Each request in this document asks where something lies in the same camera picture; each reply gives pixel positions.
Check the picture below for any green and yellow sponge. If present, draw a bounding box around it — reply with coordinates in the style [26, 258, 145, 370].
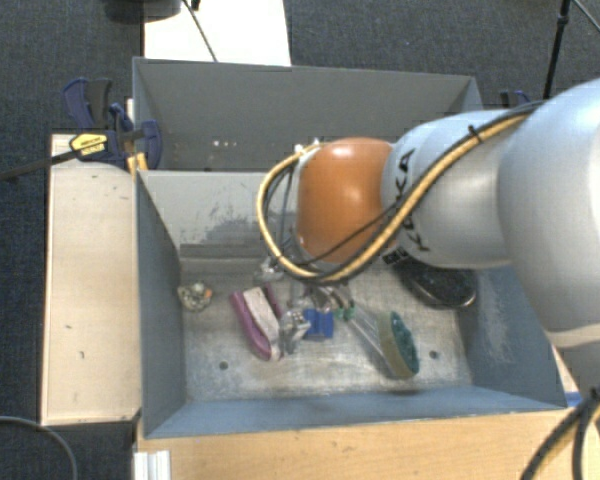
[376, 310, 421, 381]

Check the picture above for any pale wood board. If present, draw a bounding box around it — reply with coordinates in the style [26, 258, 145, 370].
[39, 133, 143, 427]

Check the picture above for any black round disc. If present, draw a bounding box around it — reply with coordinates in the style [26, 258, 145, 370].
[394, 257, 479, 311]

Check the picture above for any clear plastic bottle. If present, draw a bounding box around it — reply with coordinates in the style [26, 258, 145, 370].
[350, 305, 397, 365]

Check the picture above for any blue ridged block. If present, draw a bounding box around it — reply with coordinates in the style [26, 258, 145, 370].
[302, 307, 337, 342]

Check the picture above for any grey metal bin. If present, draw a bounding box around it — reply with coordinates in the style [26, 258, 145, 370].
[131, 56, 569, 440]

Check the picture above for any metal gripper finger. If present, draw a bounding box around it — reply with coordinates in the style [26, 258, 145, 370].
[278, 311, 298, 357]
[293, 310, 313, 343]

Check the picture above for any small silver metal thing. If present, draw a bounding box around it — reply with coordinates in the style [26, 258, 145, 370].
[253, 256, 287, 285]

